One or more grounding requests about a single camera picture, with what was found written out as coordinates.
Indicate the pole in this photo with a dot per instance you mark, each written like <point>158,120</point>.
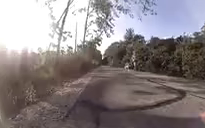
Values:
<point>75,36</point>

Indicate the grey asphalt road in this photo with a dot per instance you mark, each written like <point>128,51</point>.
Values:
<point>130,93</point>

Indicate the tall thin leafy tree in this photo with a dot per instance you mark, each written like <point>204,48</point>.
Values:
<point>100,16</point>

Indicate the dry brown bushes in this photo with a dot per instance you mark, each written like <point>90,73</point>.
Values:
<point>40,71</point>

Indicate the row of green trees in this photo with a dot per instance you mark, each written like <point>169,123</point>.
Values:
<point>170,56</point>

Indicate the dirt and rubble verge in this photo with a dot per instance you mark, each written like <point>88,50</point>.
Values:
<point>46,110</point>

